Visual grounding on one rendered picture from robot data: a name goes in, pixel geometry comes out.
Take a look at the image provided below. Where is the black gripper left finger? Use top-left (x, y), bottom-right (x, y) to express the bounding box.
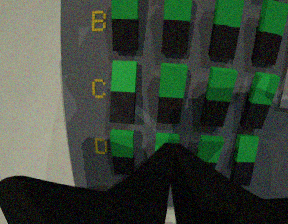
top-left (0, 143), bottom-right (175, 224)

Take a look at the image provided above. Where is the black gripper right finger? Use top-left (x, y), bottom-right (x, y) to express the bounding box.
top-left (171, 143), bottom-right (288, 224)

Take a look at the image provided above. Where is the grey switch panel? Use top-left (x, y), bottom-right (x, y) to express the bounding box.
top-left (60, 0), bottom-right (288, 200)

